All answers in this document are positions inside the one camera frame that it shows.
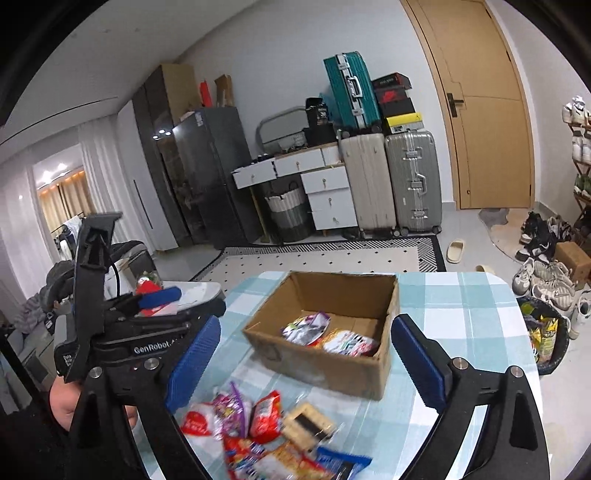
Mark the black trash basket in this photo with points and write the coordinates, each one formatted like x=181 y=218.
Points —
x=551 y=364

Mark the white curtain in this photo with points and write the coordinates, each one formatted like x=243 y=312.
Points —
x=104 y=170

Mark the yellow shoe box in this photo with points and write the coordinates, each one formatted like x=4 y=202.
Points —
x=404 y=122

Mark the black white patterned rug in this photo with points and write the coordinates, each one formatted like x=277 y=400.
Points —
x=323 y=254

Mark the plain black shoe box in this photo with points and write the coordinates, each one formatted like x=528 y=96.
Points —
x=397 y=109

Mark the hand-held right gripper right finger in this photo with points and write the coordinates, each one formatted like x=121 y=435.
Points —
x=418 y=364

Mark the red black shoe box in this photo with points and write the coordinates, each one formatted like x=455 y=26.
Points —
x=392 y=96

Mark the orange snack packet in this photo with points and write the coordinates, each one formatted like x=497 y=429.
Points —
x=291 y=464

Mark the small cardboard box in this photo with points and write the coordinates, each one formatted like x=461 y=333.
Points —
x=572 y=261

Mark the beige slipper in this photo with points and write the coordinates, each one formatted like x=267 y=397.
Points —
x=456 y=251
x=483 y=268

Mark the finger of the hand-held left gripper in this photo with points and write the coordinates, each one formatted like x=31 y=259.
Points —
x=92 y=277
x=159 y=297

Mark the red bag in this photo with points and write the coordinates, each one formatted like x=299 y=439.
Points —
x=147 y=288

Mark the white drawer desk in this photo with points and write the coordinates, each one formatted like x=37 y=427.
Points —
x=328 y=198

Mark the pile of shoes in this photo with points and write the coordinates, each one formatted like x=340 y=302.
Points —
x=547 y=281

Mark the black bag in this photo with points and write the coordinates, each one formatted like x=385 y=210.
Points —
x=318 y=120

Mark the white side table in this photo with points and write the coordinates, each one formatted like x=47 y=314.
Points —
x=198 y=293

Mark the grey doormat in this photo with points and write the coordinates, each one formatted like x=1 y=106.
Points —
x=494 y=216

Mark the red and white puffy packet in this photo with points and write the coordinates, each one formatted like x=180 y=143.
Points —
x=198 y=421

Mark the brown cardboard box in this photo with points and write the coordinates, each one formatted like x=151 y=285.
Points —
x=323 y=369

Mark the silver purple snack packet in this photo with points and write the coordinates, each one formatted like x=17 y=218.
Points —
x=304 y=330

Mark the tall dark wooden cabinet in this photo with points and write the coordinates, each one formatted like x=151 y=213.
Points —
x=152 y=115

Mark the red white striped snack packet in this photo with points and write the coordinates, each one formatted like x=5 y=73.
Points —
x=351 y=344

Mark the silver suitcase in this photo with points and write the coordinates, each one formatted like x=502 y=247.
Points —
x=413 y=184

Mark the grey white laundry basket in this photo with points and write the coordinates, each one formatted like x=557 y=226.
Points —
x=288 y=214

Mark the purple candy packet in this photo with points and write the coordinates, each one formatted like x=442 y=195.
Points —
x=233 y=408

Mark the beige round mat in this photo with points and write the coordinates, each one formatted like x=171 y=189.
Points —
x=505 y=242

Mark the red folded item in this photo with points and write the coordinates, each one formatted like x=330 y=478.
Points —
x=205 y=94

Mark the wooden shoe rack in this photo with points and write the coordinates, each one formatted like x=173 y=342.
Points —
x=579 y=184

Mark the dark grey refrigerator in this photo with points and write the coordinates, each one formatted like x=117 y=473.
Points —
x=207 y=180

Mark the red blue snack packet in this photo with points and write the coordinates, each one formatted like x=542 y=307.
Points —
x=242 y=459

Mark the person's left hand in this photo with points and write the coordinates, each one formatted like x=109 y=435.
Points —
x=62 y=406

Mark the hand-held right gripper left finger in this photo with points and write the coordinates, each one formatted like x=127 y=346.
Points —
x=194 y=364

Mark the teal suitcase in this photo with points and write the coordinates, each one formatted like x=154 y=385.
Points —
x=351 y=87

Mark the beige suitcase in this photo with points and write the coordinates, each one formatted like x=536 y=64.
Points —
x=367 y=184

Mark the beige cracker packet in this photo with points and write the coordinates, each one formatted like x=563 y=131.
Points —
x=307 y=424

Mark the grey arched frame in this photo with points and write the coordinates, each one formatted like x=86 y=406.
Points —
x=277 y=117

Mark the wooden door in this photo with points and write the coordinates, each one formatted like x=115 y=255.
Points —
x=485 y=138

